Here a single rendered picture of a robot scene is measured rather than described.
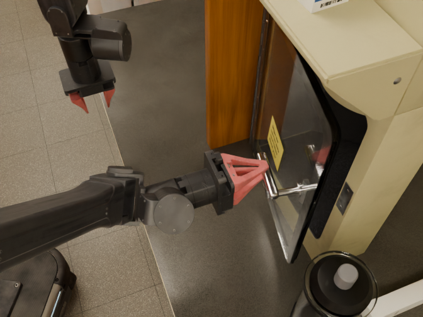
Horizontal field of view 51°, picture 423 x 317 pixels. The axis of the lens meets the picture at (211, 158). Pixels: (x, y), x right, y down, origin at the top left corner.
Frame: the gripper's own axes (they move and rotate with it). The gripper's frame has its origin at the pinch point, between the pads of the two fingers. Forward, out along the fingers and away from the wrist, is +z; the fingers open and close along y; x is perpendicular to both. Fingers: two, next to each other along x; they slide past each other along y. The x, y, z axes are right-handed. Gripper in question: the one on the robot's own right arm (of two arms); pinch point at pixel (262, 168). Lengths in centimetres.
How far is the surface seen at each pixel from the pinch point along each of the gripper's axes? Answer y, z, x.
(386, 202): -3.5, 17.8, -11.4
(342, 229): -8.5, 10.7, -11.4
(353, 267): 0.8, 4.4, -20.7
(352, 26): 31.0, 4.4, -6.1
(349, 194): 2.3, 9.6, -10.6
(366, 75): 29.8, 2.6, -12.0
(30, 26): -117, -46, 231
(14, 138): -119, -66, 138
